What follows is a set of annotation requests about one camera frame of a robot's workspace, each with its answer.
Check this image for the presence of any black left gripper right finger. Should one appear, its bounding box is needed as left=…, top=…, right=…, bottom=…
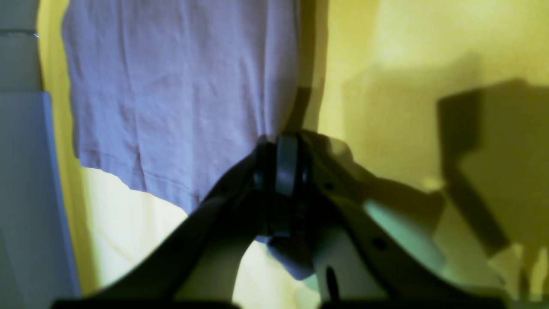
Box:
left=274, top=132, right=506, bottom=309

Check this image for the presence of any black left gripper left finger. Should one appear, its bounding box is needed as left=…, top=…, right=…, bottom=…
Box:
left=54, top=135, right=277, bottom=309

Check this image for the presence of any brown T-shirt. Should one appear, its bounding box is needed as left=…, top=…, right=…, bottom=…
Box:
left=62, top=0, right=316, bottom=280

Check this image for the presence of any yellow table cloth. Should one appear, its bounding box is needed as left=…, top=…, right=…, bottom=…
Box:
left=38, top=0, right=548, bottom=309

